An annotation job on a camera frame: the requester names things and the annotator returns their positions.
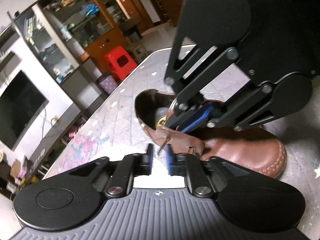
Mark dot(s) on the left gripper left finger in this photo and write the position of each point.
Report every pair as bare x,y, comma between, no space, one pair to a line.
122,173

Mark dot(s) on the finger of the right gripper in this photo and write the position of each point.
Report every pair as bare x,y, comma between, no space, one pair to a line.
197,57
247,108

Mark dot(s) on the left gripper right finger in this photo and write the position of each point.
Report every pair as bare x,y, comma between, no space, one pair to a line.
188,166

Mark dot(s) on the brown leather shoe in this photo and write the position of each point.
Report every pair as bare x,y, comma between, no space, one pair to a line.
256,148

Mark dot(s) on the small wooden stool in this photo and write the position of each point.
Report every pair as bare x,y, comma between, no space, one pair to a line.
137,50

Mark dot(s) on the red plastic stool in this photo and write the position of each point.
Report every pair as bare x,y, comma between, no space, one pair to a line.
120,62

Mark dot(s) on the purple patterned waste bin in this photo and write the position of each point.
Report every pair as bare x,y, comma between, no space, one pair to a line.
107,82

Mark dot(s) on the black flat television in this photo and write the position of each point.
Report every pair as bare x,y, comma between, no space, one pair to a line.
21,103

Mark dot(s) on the brown wooden cabinet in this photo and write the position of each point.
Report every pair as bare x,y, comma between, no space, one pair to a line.
99,25

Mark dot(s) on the dark glass display cabinet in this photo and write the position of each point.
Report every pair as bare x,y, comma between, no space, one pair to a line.
45,41

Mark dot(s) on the white tv wall unit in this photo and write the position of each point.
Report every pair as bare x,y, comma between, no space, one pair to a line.
59,112

